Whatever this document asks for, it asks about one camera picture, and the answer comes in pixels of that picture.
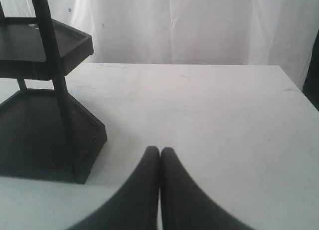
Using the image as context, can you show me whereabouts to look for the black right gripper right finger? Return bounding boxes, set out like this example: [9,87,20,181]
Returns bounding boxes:
[160,147,251,230]

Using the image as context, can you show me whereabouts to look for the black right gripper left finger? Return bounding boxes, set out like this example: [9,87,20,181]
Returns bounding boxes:
[70,146,160,230]

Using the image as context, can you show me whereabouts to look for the black tiered metal rack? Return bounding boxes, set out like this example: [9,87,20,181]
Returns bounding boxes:
[0,0,107,184]

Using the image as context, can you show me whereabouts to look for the white backdrop curtain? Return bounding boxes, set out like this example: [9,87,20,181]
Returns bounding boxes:
[0,0,319,93]

